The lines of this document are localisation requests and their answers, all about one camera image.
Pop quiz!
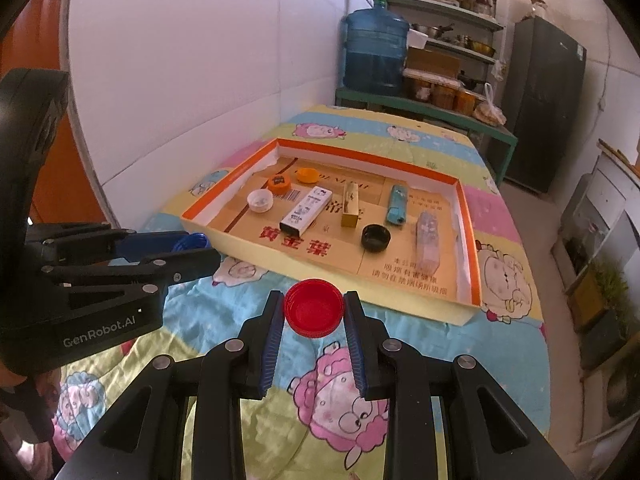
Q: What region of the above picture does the white plastic bottle cap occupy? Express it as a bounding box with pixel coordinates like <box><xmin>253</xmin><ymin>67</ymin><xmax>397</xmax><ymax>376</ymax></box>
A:
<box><xmin>246</xmin><ymin>188</ymin><xmax>273</xmax><ymax>214</ymax></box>

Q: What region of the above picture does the clear patterned plastic case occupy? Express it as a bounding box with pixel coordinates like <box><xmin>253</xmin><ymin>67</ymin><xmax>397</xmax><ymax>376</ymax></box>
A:
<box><xmin>416</xmin><ymin>210</ymin><xmax>440</xmax><ymax>276</ymax></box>

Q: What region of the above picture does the orange-rimmed cardboard tray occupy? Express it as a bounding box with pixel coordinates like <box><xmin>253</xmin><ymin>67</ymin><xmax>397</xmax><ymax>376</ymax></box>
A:
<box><xmin>178</xmin><ymin>138</ymin><xmax>482</xmax><ymax>325</ymax></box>

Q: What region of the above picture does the blue water jug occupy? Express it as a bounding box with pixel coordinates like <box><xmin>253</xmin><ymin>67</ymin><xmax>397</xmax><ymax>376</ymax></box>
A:
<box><xmin>343</xmin><ymin>0</ymin><xmax>410</xmax><ymax>96</ymax></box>

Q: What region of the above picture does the orange round tape measure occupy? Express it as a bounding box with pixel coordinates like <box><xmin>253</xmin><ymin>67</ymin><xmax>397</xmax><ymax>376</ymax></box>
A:
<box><xmin>267</xmin><ymin>174</ymin><xmax>292</xmax><ymax>196</ymax></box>

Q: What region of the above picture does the green metal bench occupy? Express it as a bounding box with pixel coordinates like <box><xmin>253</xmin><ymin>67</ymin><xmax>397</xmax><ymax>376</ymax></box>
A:
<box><xmin>335</xmin><ymin>87</ymin><xmax>518</xmax><ymax>186</ymax></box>

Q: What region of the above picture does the potted green plant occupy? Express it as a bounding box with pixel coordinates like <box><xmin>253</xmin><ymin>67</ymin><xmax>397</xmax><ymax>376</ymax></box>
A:
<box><xmin>568</xmin><ymin>259</ymin><xmax>632</xmax><ymax>354</ymax></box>

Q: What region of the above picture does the blue plastic bottle cap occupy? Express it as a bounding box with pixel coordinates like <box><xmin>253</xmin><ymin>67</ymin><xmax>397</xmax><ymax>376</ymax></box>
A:
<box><xmin>171</xmin><ymin>232</ymin><xmax>212</xmax><ymax>252</ymax></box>

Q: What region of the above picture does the teal floral lighter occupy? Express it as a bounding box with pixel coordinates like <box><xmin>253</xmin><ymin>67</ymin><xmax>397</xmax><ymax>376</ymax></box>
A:
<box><xmin>385</xmin><ymin>184</ymin><xmax>408</xmax><ymax>226</ymax></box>

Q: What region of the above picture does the white plastic bag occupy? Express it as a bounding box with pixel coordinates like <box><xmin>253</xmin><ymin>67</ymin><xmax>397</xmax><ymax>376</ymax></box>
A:
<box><xmin>472</xmin><ymin>82</ymin><xmax>506</xmax><ymax>127</ymax></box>

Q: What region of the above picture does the gold YSL rectangular box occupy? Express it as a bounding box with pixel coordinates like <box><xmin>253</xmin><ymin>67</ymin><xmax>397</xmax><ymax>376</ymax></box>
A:
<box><xmin>341</xmin><ymin>181</ymin><xmax>360</xmax><ymax>229</ymax></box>

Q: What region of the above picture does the wall shelf with cookware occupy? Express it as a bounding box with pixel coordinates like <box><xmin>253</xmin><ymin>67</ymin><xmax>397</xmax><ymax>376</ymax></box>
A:
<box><xmin>388</xmin><ymin>0</ymin><xmax>504</xmax><ymax>98</ymax></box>

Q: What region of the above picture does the white Hello Kitty box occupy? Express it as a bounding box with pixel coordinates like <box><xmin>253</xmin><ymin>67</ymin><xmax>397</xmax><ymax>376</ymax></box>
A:
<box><xmin>279</xmin><ymin>186</ymin><xmax>333</xmax><ymax>238</ymax></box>

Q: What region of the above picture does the orange plastic bottle cap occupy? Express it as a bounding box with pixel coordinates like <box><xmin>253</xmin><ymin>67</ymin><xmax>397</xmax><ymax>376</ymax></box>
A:
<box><xmin>295</xmin><ymin>167</ymin><xmax>320</xmax><ymax>185</ymax></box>

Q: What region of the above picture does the brown cardboard box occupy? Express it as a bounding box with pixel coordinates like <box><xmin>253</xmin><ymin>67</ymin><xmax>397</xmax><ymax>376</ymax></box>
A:
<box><xmin>406</xmin><ymin>48</ymin><xmax>460</xmax><ymax>79</ymax></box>

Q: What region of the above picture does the person's left hand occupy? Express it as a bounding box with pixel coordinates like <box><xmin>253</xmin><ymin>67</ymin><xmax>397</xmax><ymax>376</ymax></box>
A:
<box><xmin>1</xmin><ymin>368</ymin><xmax>61</xmax><ymax>479</ymax></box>

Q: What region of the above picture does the white cabinet counter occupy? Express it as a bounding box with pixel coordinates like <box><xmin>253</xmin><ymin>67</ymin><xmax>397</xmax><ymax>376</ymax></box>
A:
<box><xmin>551</xmin><ymin>140</ymin><xmax>639</xmax><ymax>445</ymax></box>

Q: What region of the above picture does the red plastic bottle cap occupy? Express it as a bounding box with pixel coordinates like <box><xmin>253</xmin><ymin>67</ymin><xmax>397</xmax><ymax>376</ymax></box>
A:
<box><xmin>283</xmin><ymin>278</ymin><xmax>345</xmax><ymax>338</ymax></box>

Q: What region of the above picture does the dark grey refrigerator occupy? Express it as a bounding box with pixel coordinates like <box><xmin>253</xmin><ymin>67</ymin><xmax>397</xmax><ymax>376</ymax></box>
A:
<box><xmin>502</xmin><ymin>16</ymin><xmax>587</xmax><ymax>193</ymax></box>

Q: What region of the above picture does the black plastic bottle cap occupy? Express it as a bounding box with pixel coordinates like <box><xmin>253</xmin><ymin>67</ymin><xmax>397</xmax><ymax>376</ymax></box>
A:
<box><xmin>360</xmin><ymin>223</ymin><xmax>392</xmax><ymax>254</ymax></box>

